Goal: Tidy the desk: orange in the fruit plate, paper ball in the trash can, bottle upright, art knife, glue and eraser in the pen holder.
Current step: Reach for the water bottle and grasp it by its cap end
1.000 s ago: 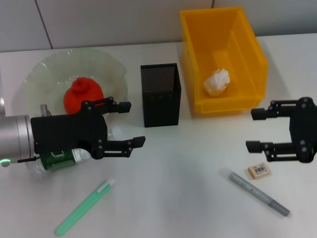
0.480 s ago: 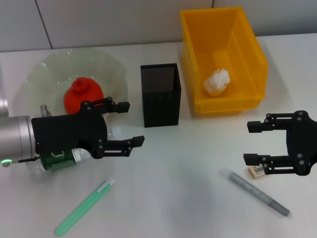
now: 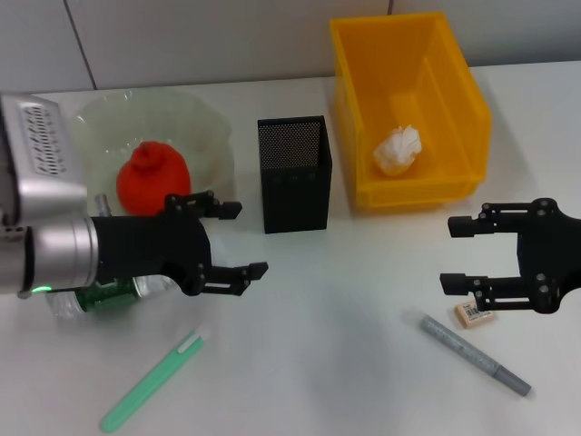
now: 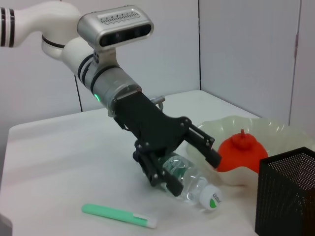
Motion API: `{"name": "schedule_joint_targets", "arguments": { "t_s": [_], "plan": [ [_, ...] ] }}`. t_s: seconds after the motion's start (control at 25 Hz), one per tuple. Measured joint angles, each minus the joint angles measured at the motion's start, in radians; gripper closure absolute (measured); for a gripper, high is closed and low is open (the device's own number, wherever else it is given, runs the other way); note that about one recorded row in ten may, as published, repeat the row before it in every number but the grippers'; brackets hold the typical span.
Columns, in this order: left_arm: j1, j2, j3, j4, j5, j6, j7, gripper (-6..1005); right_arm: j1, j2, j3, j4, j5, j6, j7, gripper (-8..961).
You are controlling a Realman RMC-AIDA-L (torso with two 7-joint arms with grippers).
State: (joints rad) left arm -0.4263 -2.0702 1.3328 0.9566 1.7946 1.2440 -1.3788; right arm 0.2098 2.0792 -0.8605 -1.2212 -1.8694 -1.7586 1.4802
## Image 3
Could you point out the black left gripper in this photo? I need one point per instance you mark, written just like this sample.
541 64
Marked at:
145 247

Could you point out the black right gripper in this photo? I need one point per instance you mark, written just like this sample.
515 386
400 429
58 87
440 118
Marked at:
554 254

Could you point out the orange toy fruit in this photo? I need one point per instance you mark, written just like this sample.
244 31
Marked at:
150 177

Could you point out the white paper ball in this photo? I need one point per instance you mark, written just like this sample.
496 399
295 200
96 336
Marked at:
399 152

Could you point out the clear bottle with green label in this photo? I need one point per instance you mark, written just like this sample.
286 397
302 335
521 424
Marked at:
106 297

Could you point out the beige eraser with barcode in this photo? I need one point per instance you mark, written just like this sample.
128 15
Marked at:
472 320

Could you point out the black mesh pen holder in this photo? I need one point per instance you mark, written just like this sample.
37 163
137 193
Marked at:
295 191

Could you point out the grey marker pen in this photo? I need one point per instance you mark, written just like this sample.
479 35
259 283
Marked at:
467 354

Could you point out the green glass fruit plate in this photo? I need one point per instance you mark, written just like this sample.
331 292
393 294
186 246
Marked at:
181 122

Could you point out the green pen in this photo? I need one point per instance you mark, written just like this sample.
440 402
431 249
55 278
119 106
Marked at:
150 386

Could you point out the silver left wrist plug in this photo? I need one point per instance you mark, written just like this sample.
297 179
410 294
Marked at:
102 204

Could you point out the yellow plastic bin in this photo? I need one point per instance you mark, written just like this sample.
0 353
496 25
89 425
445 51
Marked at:
386 91

